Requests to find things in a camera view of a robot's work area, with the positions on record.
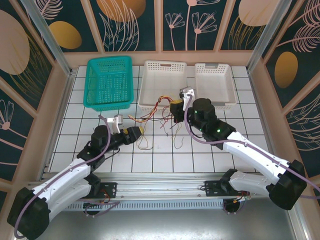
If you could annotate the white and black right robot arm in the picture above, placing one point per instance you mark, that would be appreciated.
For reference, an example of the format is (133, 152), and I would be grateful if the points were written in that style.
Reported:
(250, 152)

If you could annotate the aluminium frame post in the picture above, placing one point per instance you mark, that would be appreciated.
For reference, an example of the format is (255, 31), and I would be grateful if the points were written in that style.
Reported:
(267, 37)
(51, 42)

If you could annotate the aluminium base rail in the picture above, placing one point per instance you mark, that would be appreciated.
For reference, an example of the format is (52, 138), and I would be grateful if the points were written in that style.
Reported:
(160, 187)

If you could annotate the white basket with grey label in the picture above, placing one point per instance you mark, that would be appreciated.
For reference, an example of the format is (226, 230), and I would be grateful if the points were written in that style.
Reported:
(215, 85)

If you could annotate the teal plastic basket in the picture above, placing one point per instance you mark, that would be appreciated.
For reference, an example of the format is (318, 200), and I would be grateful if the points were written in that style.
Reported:
(110, 106)

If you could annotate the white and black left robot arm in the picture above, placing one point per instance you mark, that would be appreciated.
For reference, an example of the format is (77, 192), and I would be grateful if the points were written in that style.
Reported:
(62, 175)

